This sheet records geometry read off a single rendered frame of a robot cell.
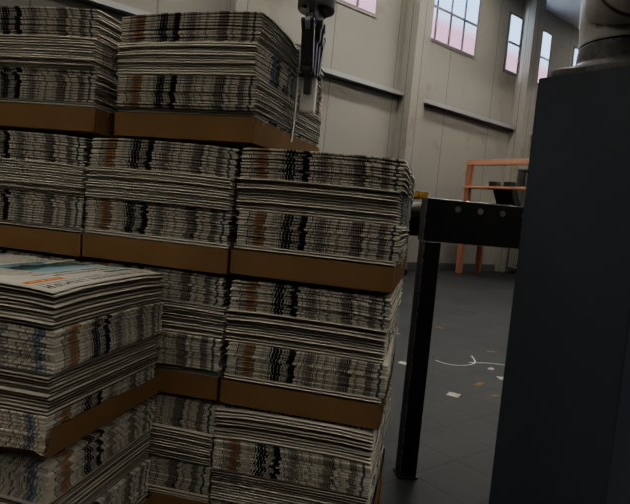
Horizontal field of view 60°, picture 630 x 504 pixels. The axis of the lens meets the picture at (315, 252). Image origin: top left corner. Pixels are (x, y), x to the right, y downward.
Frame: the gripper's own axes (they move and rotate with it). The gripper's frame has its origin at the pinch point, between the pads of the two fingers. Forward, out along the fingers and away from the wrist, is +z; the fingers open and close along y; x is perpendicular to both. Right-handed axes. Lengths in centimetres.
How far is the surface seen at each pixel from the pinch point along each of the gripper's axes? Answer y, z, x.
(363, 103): -668, -138, -85
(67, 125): 18.7, 11.6, -40.4
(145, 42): 16.2, -4.6, -27.3
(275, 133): 8.6, 9.1, -3.5
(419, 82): -716, -182, -13
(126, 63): 16.1, -0.7, -30.9
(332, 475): 19, 67, 15
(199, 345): 19, 49, -11
